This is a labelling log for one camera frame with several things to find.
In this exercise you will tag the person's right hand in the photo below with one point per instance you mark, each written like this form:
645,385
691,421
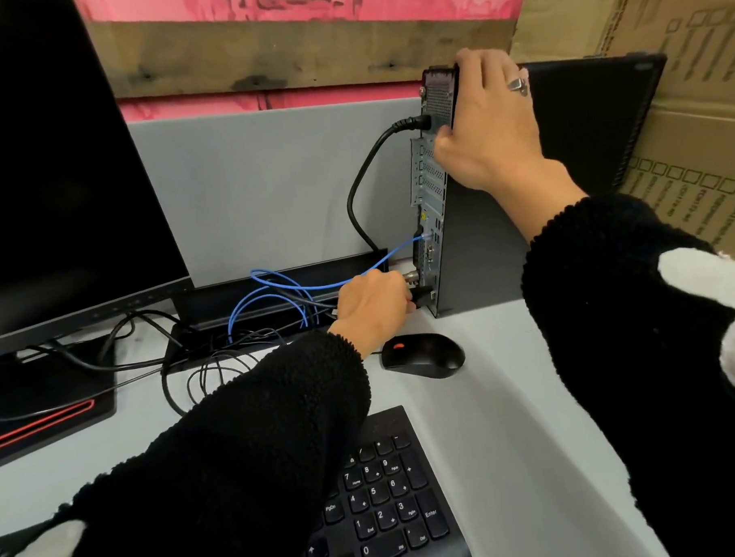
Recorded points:
495,130

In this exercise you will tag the person's right forearm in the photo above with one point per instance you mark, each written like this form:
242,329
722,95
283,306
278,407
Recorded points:
651,366

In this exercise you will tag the black mouse with red wheel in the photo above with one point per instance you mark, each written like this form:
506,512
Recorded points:
426,358

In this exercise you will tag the white desk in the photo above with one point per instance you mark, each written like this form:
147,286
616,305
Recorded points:
520,433

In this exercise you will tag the plain brown cardboard sheet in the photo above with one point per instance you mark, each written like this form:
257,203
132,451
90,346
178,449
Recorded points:
563,17

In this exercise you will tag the person's left forearm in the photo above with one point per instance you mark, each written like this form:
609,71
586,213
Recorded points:
230,476

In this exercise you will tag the printed brown cardboard box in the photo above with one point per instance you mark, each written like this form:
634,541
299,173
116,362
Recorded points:
701,121

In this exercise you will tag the long weathered wooden plank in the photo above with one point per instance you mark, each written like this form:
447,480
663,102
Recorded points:
303,50

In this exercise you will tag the black computer monitor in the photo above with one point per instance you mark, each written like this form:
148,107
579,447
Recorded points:
53,179

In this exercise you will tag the black desktop tower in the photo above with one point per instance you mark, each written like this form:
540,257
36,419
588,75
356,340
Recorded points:
592,125

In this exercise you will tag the person's left hand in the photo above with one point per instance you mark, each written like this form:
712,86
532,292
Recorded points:
372,305

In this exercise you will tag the black keyboard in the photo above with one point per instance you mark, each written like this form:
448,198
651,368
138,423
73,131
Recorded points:
389,499

